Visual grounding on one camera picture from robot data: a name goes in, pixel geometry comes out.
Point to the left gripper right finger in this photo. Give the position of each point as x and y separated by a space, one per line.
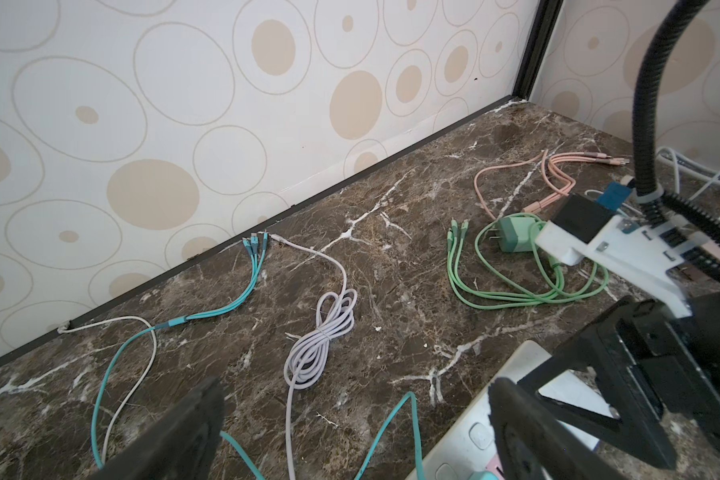
532 444

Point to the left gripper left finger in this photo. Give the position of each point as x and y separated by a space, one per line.
181 445

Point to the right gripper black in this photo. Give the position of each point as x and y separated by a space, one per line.
627 345

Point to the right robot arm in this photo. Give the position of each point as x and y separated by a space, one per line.
699 274

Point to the white multicolour power strip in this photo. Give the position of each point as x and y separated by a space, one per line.
468 450

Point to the light green charger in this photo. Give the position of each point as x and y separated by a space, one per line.
516 234

